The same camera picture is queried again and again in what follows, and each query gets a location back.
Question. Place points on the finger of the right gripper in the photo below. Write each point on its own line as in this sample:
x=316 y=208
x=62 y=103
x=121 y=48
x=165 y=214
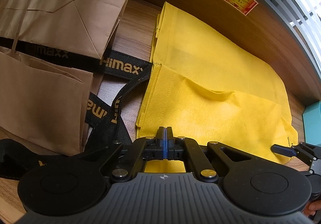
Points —
x=307 y=153

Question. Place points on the brown paper bag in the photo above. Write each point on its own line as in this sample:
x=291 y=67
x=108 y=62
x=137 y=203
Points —
x=50 y=50

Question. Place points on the light blue cardboard box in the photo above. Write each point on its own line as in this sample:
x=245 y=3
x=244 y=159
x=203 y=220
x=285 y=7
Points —
x=312 y=124

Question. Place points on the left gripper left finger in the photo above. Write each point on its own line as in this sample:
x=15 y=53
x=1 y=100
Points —
x=138 y=154

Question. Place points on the red orange sticker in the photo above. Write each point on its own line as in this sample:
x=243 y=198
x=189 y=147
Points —
x=243 y=6

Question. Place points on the yellow fabric shopping bag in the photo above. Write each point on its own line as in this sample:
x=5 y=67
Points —
x=208 y=88

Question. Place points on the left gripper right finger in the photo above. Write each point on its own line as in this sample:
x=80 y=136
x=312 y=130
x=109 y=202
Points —
x=189 y=152

